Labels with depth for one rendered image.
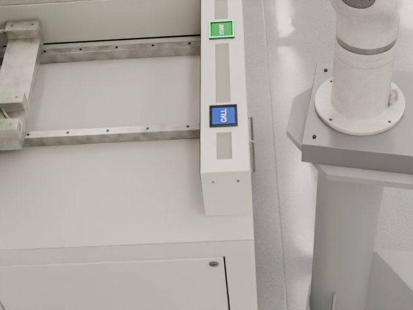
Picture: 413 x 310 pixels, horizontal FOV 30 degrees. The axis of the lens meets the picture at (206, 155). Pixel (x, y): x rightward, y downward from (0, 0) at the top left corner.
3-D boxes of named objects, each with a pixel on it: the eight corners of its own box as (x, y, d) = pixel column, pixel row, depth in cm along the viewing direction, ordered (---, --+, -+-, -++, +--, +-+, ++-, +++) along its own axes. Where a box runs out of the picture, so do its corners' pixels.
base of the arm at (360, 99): (402, 75, 170) (412, 7, 157) (407, 137, 157) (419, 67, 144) (315, 73, 173) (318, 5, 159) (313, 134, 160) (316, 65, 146)
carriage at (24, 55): (-14, 151, 167) (-18, 143, 165) (13, 39, 190) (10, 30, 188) (22, 150, 166) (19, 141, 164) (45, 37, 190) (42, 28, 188)
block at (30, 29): (7, 39, 186) (4, 30, 184) (10, 30, 188) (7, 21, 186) (40, 37, 186) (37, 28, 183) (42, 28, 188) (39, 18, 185)
